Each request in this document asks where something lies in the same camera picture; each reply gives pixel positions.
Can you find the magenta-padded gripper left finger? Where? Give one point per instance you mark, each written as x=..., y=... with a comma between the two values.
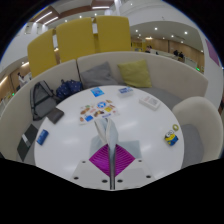
x=100, y=166

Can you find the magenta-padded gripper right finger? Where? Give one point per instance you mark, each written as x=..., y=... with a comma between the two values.
x=125, y=166

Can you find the light grey towel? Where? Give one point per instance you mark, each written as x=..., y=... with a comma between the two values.
x=108, y=130

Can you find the yellow-blue toy figure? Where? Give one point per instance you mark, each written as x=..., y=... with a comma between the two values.
x=171, y=138

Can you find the small blue box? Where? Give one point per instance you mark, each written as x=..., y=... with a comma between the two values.
x=42, y=137

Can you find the dark grey wallet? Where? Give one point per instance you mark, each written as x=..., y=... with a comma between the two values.
x=55, y=115

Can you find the flat white box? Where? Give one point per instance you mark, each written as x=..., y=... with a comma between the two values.
x=150, y=102

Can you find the blue card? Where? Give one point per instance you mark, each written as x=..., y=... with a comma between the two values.
x=97, y=92

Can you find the small white-blue box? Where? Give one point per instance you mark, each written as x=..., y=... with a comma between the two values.
x=125, y=91

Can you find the black laptop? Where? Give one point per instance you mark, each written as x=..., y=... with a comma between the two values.
x=28, y=140

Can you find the dark blue bag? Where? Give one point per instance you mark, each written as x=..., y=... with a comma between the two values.
x=68, y=88

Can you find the grey black backpack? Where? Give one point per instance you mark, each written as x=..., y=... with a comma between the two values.
x=41, y=100

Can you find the white armchair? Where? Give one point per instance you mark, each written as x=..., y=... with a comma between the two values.
x=200, y=116

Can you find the grey cushion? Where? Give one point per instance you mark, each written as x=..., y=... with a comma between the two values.
x=98, y=76

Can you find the yellow-green cushion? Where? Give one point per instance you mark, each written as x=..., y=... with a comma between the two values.
x=135, y=74

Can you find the curved beige sofa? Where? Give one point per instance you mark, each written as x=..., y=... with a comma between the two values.
x=180, y=76

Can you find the person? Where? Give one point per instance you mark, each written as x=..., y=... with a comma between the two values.
x=148, y=50
x=21, y=78

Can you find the yellow partition panel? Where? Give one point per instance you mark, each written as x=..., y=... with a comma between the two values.
x=113, y=33
x=76, y=40
x=41, y=55

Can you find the ceiling lights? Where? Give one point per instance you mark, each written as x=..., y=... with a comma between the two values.
x=45, y=17

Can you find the purple wall sign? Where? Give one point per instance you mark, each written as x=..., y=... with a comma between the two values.
x=212, y=52

